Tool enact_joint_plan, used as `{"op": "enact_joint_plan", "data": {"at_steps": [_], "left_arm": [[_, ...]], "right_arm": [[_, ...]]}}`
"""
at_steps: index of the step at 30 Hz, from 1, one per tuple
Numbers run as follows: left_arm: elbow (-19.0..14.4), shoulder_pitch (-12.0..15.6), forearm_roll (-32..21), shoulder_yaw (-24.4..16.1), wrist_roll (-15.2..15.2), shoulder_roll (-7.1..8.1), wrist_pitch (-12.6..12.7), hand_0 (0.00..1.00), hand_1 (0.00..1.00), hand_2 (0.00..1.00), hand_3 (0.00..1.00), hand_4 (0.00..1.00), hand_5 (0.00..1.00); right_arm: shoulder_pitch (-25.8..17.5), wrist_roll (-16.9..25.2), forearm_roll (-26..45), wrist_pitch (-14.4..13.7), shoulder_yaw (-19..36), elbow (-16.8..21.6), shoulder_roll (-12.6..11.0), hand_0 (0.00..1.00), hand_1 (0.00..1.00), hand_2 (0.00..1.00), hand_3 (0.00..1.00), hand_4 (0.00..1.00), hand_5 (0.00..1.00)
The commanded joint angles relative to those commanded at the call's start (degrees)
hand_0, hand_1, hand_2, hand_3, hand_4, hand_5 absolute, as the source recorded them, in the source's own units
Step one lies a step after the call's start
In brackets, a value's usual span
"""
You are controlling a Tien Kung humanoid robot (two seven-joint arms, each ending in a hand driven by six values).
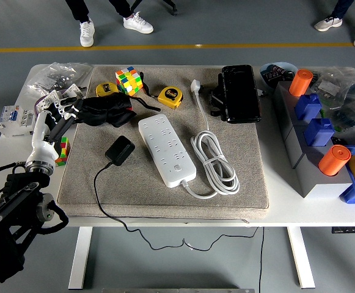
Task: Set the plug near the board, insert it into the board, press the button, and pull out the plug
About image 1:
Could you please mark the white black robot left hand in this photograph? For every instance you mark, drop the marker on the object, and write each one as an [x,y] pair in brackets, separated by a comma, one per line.
[41,131]

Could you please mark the black plug adapter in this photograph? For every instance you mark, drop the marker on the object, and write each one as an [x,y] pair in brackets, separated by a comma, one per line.
[120,151]

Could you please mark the white power strip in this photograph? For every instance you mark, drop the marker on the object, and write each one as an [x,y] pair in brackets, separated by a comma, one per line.
[165,146]

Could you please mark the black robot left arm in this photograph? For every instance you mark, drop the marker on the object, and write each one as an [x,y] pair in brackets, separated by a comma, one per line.
[12,207]

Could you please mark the purple bowl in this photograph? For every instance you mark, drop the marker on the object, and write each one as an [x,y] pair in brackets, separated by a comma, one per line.
[37,107]

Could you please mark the white circuit breaker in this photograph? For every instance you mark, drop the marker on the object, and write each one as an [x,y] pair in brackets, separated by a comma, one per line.
[15,122]

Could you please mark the small colourful puzzle cube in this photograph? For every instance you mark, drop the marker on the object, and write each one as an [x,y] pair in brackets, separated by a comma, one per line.
[63,149]

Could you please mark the clear bag of screws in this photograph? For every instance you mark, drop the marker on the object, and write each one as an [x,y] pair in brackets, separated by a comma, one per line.
[58,76]

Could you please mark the black yellow table sticker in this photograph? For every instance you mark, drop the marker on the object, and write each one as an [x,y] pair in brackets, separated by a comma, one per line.
[348,229]

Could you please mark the white table leg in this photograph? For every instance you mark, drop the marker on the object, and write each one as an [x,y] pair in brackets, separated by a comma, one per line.
[301,259]
[79,259]

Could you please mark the black cloth pouch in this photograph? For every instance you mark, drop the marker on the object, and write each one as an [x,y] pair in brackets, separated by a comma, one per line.
[110,110]

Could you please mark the yellow tape measure black label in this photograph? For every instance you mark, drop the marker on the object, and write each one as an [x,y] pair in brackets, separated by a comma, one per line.
[105,89]

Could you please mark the large colourful puzzle cube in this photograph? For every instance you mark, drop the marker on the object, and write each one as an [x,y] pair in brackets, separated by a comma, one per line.
[128,81]

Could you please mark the grey-brown mat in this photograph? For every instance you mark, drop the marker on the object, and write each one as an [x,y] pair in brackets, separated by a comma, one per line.
[134,183]

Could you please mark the person with white shoes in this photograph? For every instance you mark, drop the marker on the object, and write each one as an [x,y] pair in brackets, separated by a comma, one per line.
[87,33]

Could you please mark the grey block base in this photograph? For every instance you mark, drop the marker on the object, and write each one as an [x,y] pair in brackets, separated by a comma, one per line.
[317,186]

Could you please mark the orange cylinder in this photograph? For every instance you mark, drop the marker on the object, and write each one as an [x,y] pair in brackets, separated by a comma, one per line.
[334,160]
[301,82]

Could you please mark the yellow tape measure red label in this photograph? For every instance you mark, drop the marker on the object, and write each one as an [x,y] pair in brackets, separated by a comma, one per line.
[170,97]

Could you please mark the blue block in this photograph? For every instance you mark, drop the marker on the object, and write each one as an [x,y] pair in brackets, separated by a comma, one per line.
[319,132]
[308,107]

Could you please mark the green plastic piece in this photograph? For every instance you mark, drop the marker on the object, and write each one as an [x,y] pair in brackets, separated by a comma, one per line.
[322,113]
[337,127]

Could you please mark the black chair caster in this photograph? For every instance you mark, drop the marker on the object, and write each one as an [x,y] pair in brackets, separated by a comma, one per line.
[173,11]

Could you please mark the glossy black flat device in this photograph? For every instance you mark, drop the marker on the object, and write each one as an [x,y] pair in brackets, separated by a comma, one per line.
[241,91]

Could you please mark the light blue bowl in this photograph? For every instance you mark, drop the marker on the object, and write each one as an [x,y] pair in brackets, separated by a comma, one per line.
[265,82]

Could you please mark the black component packets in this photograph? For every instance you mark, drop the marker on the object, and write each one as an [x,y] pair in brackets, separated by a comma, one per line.
[276,73]

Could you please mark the person with grey shoes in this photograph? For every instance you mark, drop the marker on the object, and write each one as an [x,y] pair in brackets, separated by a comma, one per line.
[328,23]

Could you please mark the white wall socket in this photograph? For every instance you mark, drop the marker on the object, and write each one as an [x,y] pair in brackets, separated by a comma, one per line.
[47,99]
[73,91]

